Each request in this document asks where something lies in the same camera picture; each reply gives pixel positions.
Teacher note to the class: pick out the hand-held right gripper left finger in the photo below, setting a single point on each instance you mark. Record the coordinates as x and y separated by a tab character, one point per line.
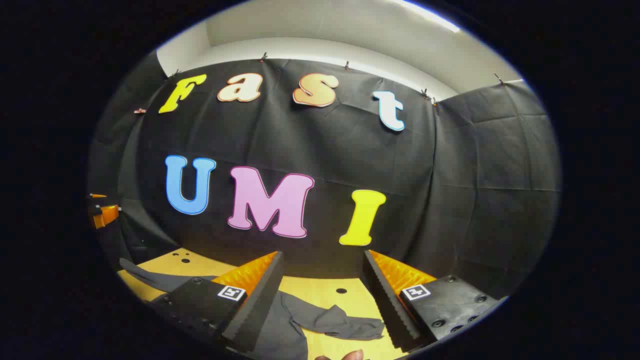
262	295

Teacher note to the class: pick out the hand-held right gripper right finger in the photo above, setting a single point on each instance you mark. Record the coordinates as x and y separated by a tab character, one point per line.
382	295

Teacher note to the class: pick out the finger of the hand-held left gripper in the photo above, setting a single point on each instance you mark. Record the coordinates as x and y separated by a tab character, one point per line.
106	215

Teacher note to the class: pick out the grey collared shirt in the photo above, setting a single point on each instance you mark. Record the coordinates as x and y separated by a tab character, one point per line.
295	320

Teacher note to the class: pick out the black backdrop cloth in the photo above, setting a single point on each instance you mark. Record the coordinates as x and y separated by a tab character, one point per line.
325	150

